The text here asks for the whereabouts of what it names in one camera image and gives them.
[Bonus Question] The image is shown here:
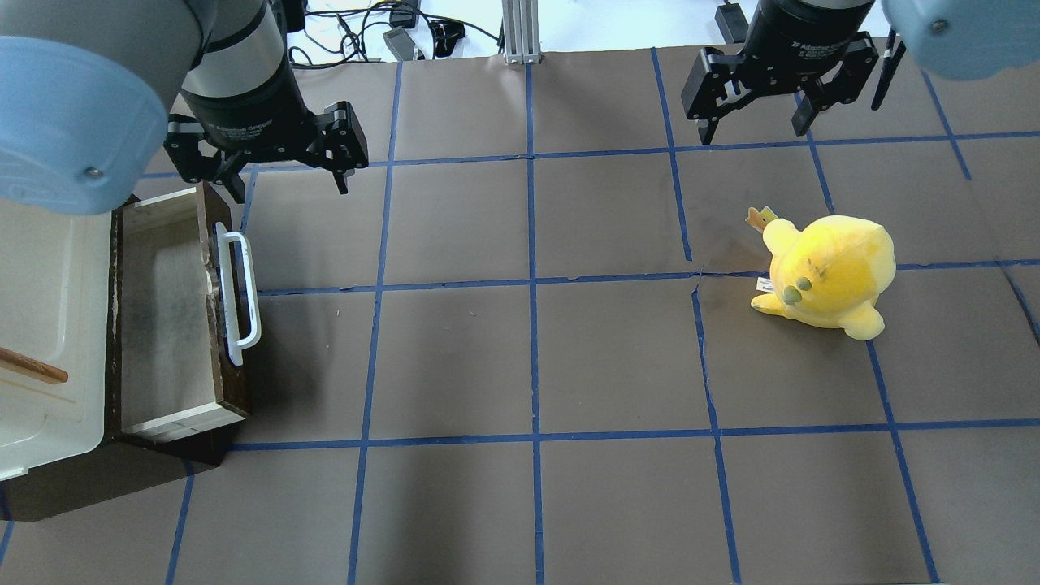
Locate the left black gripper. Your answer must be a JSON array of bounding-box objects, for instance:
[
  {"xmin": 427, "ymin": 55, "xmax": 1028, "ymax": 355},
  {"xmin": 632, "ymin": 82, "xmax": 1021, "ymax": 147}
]
[{"xmin": 163, "ymin": 101, "xmax": 369, "ymax": 205}]

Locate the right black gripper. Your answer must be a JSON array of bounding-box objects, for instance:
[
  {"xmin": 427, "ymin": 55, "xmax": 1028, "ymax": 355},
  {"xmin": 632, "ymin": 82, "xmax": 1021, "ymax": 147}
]
[{"xmin": 681, "ymin": 31, "xmax": 880, "ymax": 147}]

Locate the white drawer handle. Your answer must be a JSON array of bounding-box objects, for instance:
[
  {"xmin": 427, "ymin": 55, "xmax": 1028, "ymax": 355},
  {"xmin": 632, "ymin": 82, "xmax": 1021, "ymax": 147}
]
[{"xmin": 213, "ymin": 222, "xmax": 262, "ymax": 367}]

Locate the dark wooden drawer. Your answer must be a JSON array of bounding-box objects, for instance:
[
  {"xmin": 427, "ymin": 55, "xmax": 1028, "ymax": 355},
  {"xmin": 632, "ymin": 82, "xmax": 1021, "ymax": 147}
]
[{"xmin": 116, "ymin": 183, "xmax": 253, "ymax": 444}]

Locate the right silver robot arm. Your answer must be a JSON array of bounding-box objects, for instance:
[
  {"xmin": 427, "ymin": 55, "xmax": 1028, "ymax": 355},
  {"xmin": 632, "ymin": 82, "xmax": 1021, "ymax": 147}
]
[{"xmin": 681, "ymin": 1, "xmax": 1039, "ymax": 145}]

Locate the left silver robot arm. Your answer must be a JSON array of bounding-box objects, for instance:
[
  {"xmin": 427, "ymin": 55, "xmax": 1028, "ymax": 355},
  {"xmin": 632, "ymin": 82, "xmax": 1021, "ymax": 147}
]
[{"xmin": 1, "ymin": 1, "xmax": 369, "ymax": 215}]

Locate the dark wooden drawer cabinet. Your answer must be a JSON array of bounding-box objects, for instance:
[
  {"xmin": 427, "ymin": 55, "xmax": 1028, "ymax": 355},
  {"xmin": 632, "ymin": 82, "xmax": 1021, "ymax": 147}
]
[{"xmin": 0, "ymin": 203, "xmax": 236, "ymax": 522}]

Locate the yellow plush dinosaur toy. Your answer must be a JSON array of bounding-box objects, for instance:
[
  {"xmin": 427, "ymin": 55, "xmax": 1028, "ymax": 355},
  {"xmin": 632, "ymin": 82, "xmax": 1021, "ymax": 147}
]
[{"xmin": 746, "ymin": 206, "xmax": 898, "ymax": 341}]

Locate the black power adapter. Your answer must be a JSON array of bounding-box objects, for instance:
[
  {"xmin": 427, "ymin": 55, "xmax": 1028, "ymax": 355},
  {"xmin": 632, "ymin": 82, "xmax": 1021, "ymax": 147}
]
[{"xmin": 383, "ymin": 27, "xmax": 427, "ymax": 62}]

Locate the cream plastic storage box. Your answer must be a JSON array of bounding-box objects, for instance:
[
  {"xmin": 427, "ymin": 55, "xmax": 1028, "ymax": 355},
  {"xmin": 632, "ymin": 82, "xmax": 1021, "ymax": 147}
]
[{"xmin": 1, "ymin": 200, "xmax": 111, "ymax": 480}]

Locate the brown wooden stick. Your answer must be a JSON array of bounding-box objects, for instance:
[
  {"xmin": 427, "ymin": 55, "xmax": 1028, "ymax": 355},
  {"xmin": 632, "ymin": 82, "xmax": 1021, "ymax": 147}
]
[{"xmin": 1, "ymin": 347, "xmax": 68, "ymax": 385}]

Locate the aluminium frame post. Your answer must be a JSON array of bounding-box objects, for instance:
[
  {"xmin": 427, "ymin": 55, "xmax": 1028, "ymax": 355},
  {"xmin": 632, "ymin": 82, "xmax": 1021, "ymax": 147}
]
[{"xmin": 501, "ymin": 0, "xmax": 543, "ymax": 63}]

